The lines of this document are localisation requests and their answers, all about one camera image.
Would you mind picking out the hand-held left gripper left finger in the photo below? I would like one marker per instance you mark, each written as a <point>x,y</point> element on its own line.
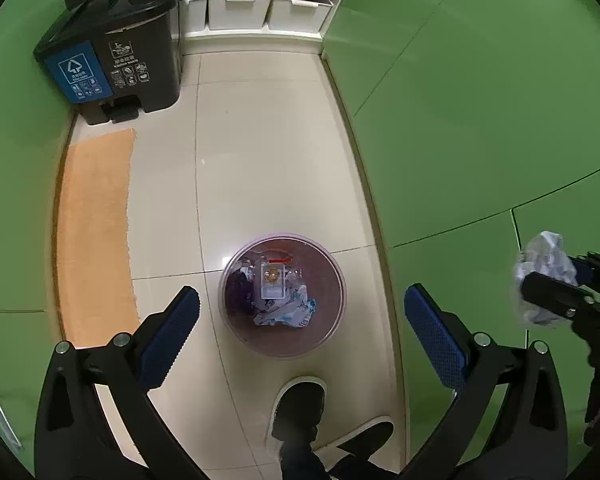
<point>172,330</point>

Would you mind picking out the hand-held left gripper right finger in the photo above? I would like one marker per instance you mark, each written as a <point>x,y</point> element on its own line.
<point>435,335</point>

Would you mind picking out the white paper ball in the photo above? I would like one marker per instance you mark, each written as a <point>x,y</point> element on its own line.
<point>545,257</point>

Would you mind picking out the purple frilly item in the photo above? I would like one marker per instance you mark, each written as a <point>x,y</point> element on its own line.
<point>237,295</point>

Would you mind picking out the round translucent purple bin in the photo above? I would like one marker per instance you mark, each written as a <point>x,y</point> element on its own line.
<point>330,320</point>

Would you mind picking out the brown bread piece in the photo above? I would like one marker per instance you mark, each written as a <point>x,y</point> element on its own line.
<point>272,274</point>

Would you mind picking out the blue-printed paper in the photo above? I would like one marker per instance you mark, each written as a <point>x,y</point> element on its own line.
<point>287,310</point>

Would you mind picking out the orange floor mat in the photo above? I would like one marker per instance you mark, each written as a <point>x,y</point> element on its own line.
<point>95,240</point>

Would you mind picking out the person's right shoe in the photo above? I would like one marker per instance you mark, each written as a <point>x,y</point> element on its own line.
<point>367,437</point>

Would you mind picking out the person's shoe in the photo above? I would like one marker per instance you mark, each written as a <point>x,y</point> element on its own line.
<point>367,437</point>
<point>300,405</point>

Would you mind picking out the person's left shoe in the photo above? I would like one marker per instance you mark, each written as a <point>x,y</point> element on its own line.
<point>300,405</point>

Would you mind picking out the green cabinet front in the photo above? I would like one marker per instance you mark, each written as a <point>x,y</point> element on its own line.
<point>15,210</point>
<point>480,135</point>

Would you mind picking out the black pedal bin blue label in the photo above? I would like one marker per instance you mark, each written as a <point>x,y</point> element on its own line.
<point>130,45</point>

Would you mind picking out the white shelf unit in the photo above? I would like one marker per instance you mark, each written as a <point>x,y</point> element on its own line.
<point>250,36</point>

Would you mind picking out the white storage box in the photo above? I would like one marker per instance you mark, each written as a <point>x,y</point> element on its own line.
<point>297,15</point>
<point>194,15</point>
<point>239,12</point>

